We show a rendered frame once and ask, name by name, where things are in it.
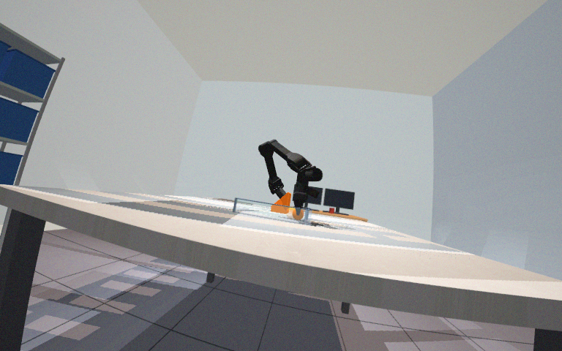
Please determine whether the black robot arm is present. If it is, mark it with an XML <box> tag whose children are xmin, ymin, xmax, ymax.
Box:
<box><xmin>258</xmin><ymin>139</ymin><xmax>323</xmax><ymax>199</ymax></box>

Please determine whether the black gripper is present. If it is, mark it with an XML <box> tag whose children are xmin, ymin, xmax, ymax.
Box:
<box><xmin>293</xmin><ymin>181</ymin><xmax>309</xmax><ymax>208</ymax></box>

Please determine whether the low clear wall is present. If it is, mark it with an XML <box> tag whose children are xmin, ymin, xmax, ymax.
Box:
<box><xmin>233</xmin><ymin>199</ymin><xmax>312</xmax><ymax>225</ymax></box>

